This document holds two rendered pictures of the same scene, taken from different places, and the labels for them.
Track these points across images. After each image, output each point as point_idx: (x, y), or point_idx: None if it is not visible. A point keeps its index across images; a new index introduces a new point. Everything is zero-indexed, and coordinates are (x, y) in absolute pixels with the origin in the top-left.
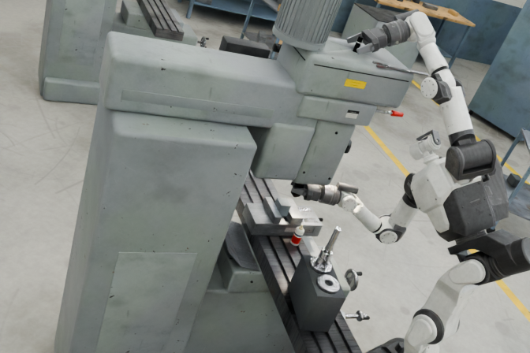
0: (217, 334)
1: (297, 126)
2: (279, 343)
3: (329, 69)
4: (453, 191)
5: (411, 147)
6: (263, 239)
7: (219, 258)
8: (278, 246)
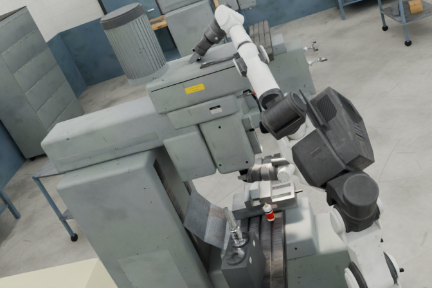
0: None
1: (181, 135)
2: None
3: (165, 89)
4: (292, 149)
5: None
6: (244, 222)
7: None
8: (254, 225)
